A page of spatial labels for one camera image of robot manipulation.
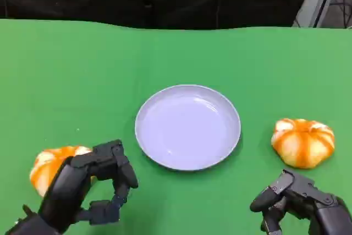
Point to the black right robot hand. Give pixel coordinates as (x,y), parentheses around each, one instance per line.
(324,213)

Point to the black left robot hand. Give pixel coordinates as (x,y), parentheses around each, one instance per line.
(68,182)

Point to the orange and white bread roll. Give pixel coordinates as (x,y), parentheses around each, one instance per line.
(46,163)
(302,142)

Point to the green table cloth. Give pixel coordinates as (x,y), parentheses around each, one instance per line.
(82,81)

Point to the lilac plate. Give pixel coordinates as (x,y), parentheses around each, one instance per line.
(188,127)

